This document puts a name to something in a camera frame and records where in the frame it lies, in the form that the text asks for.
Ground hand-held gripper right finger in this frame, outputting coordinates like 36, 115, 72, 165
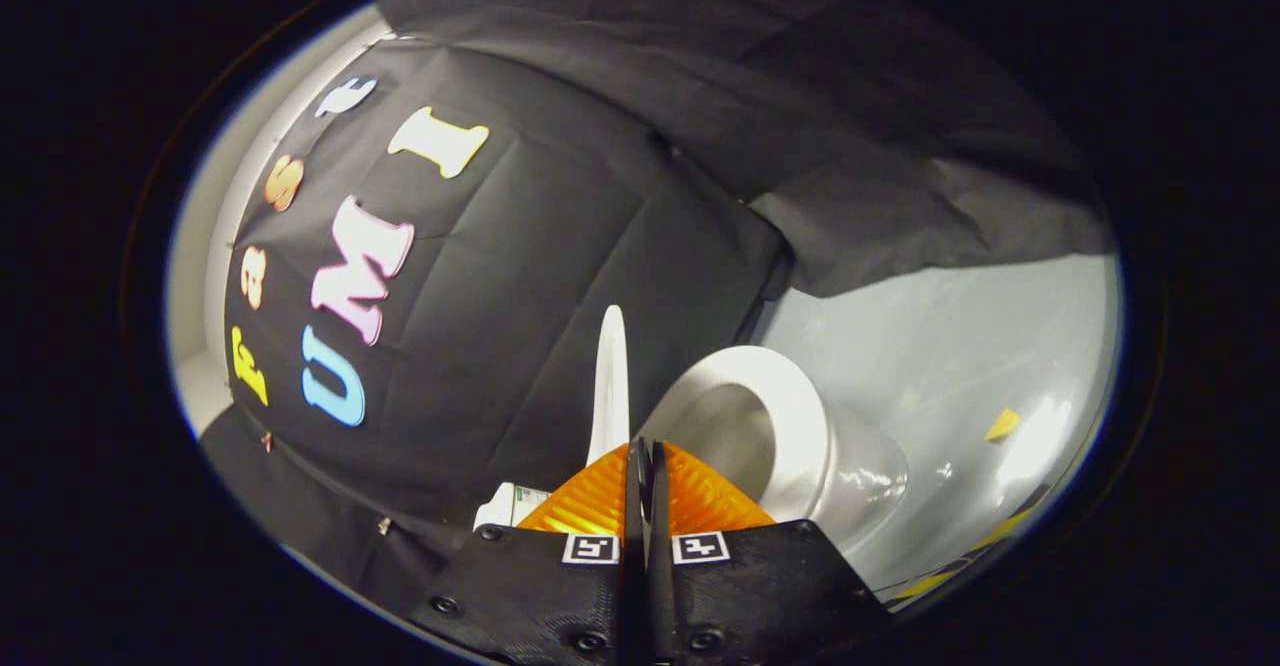
648, 438, 891, 666

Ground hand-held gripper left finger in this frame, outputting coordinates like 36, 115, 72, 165
415, 438, 647, 666

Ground white toilet lid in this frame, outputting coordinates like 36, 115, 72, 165
585, 304, 631, 467

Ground white toilet bowl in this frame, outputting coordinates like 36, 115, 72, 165
472, 416, 911, 557

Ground yellow black floor tape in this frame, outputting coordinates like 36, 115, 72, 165
890, 486, 1051, 602

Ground black backdrop cloth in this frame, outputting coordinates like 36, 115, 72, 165
200, 0, 1116, 627

